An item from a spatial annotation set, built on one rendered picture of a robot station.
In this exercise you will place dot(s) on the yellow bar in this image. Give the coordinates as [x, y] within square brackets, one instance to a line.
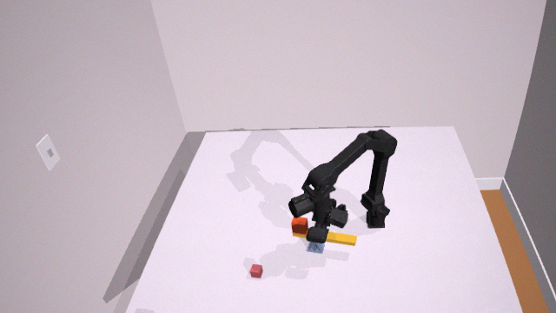
[300, 229]

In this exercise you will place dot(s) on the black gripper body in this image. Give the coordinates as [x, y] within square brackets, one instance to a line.
[318, 233]

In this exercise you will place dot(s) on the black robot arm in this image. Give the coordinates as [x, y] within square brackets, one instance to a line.
[324, 176]

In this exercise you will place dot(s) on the small pink cube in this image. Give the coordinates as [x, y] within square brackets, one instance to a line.
[256, 271]

